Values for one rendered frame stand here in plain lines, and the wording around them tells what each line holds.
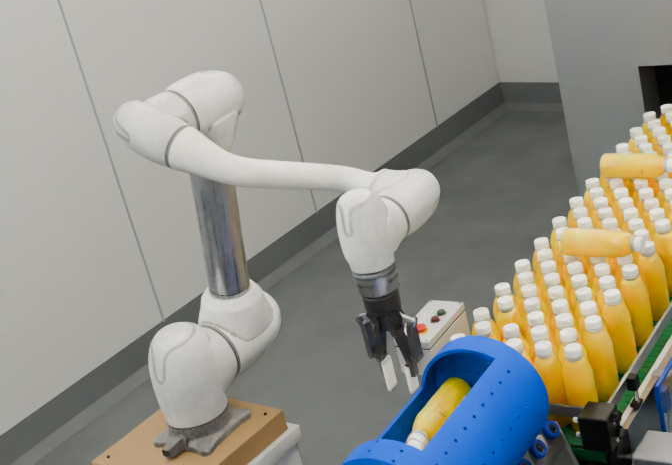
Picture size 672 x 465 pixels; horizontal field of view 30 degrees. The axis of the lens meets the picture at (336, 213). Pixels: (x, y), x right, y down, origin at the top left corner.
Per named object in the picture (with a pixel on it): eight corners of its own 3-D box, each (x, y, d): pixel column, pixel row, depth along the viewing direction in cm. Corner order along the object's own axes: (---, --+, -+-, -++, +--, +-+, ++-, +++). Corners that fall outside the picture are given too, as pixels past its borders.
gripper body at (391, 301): (351, 297, 251) (362, 337, 254) (388, 299, 246) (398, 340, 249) (370, 279, 256) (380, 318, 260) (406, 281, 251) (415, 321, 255)
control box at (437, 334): (401, 373, 316) (393, 338, 312) (437, 332, 330) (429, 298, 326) (436, 377, 310) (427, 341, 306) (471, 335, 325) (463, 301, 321)
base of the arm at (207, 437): (140, 455, 299) (133, 436, 296) (199, 404, 314) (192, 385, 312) (197, 467, 288) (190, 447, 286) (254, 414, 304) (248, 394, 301)
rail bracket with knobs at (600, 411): (576, 454, 285) (568, 416, 281) (587, 436, 290) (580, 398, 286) (617, 460, 279) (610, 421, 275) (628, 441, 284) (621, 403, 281)
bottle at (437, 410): (461, 409, 282) (423, 457, 269) (438, 387, 283) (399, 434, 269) (478, 394, 277) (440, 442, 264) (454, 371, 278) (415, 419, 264)
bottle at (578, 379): (572, 433, 291) (559, 365, 284) (570, 416, 298) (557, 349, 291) (603, 429, 290) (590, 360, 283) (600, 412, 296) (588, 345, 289)
